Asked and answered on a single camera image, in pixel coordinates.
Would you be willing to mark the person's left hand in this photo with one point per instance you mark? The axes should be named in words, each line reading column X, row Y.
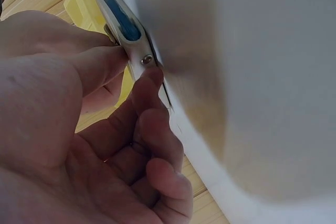
column 52, row 134

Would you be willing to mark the person's left thumb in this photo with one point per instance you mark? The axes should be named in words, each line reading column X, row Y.
column 65, row 35

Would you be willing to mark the white and blue thread snips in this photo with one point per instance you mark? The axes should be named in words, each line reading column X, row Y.
column 131, row 48

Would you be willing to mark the yellow plastic box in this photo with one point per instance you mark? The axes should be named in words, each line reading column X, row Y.
column 78, row 1

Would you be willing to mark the white cloth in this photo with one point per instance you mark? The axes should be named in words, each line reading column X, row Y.
column 249, row 77

